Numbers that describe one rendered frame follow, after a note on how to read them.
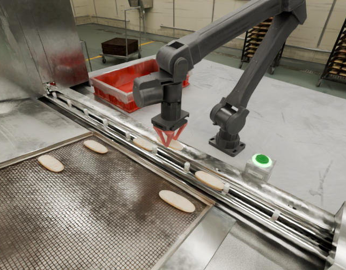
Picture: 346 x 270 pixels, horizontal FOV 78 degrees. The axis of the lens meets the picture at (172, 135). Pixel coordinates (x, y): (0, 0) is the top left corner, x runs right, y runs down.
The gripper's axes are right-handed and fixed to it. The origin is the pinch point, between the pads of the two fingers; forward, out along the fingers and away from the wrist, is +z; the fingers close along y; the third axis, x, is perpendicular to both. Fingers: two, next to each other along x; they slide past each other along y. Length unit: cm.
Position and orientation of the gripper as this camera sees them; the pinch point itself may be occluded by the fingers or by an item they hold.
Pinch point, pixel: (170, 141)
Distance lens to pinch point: 66.5
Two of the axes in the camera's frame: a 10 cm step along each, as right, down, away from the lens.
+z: -0.3, 8.2, 5.8
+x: 7.9, 3.8, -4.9
